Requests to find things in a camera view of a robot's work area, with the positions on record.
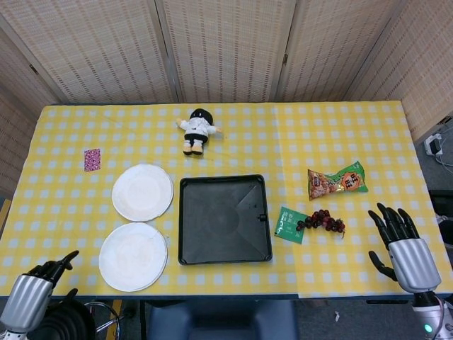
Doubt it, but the black box beside table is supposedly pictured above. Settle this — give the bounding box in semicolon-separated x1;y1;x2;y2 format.
429;190;453;245

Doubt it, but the black square plastic tray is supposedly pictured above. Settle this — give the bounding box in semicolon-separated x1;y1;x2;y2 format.
178;174;273;266

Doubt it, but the white power adapter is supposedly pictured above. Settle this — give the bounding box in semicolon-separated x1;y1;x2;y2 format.
424;133;445;157

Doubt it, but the chrome stool ring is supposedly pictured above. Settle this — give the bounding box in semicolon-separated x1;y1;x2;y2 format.
84;300;123;334

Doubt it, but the dark blue padded chair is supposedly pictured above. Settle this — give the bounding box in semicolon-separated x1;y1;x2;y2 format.
145;300;299;340

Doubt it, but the woven bamboo folding screen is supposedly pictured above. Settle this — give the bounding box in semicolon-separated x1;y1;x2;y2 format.
0;0;453;199

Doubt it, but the dark red grape bunch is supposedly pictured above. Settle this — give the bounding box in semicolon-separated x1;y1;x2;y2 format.
296;209;346;239

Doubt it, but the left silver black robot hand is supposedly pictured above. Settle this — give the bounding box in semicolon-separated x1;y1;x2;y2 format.
0;249;80;334

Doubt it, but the pink patterned card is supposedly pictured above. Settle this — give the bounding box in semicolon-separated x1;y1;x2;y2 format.
84;148;103;173

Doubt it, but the yellow white checkered tablecloth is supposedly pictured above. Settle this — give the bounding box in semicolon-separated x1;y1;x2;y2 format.
0;103;300;298
272;101;453;299

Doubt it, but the white paper plate with tear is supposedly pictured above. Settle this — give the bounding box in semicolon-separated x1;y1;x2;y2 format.
98;222;168;293

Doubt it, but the green tea packet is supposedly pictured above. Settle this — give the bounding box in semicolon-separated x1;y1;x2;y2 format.
274;205;307;245

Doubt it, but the orange green snack bag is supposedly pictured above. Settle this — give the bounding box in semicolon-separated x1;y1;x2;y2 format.
306;160;369;202

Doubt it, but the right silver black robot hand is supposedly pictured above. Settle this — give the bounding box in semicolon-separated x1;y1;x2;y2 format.
367;203;444;295

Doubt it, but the plush doll white black outfit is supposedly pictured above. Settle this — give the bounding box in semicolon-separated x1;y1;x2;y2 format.
176;108;224;157

